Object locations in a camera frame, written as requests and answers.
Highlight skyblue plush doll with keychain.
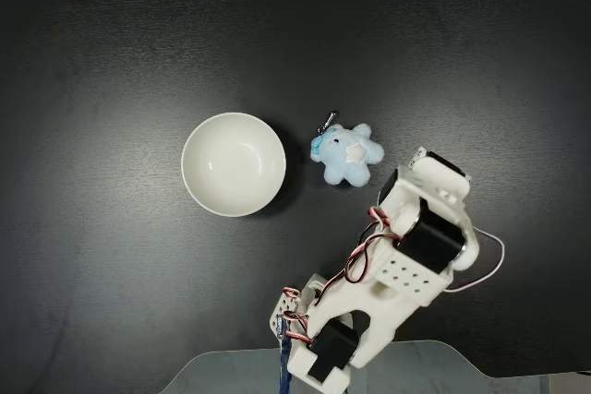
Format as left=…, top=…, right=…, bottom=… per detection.
left=309, top=110, right=386, bottom=187

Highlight white ceramic bowl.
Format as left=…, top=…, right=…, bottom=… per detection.
left=180, top=112, right=287, bottom=219

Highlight blue table clamp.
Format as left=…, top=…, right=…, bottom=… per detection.
left=275, top=314, right=296, bottom=394

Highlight white red gripper servo cable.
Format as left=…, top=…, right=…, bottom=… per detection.
left=443, top=229, right=507, bottom=294

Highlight red black arm servo cable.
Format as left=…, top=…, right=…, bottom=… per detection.
left=342, top=206, right=399, bottom=285

